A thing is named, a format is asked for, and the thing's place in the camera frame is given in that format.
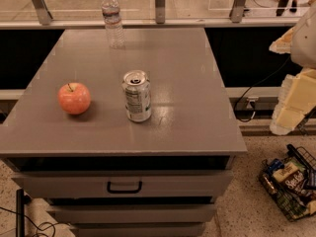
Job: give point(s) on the top grey drawer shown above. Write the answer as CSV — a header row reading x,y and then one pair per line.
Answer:
x,y
94,184

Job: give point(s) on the black stand pole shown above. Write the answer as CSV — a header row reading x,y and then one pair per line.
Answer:
x,y
20,217

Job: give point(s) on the black wire snack basket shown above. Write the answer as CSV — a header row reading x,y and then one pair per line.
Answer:
x,y
291,205

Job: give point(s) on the clear plastic water bottle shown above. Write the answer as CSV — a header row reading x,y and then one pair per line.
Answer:
x,y
113,23

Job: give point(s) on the grey drawer cabinet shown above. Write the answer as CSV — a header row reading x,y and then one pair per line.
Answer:
x,y
192,126

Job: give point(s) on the silver 7up soda can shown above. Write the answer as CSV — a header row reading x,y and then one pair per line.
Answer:
x,y
136,88

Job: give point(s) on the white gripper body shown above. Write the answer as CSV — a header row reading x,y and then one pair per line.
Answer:
x,y
305,44

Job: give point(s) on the red apple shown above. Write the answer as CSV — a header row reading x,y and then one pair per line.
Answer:
x,y
74,98

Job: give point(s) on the snack bag in basket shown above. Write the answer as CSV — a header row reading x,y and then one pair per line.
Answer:
x,y
292,178

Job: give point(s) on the grey drawer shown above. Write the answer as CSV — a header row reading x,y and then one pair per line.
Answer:
x,y
94,184
139,230
140,213

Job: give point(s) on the middle grey drawer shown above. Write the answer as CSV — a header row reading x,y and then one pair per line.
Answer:
x,y
140,213

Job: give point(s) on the bottom grey drawer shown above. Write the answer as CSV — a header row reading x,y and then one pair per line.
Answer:
x,y
139,230

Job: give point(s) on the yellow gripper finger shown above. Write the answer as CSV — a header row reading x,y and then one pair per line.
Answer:
x,y
283,44
296,99

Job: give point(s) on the black drawer handle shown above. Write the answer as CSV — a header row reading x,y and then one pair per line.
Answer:
x,y
124,188

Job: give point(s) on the metal window railing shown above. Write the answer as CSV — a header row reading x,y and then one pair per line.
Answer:
x,y
66,14

